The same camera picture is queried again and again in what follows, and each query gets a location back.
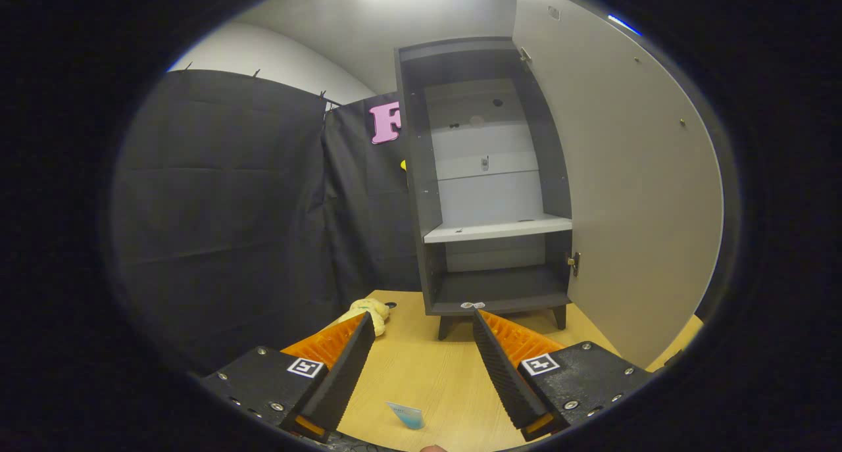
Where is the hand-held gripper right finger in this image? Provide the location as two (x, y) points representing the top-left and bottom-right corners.
(472, 309), (658, 441)

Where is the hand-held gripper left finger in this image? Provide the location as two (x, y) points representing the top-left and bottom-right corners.
(197, 311), (377, 443)

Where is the blue cosmetic tube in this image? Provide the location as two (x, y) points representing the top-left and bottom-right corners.
(385, 401), (426, 430)

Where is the beige cabinet door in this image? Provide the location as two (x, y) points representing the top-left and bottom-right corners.
(512, 0), (724, 368)

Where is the yellow plush toy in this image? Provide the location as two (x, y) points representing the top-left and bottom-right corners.
(329, 298), (390, 338)

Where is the white cabinet shelf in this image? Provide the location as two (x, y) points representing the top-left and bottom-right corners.
(423, 215), (573, 244)

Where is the black backdrop cloth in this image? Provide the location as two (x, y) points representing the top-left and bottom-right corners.
(112, 69), (422, 374)

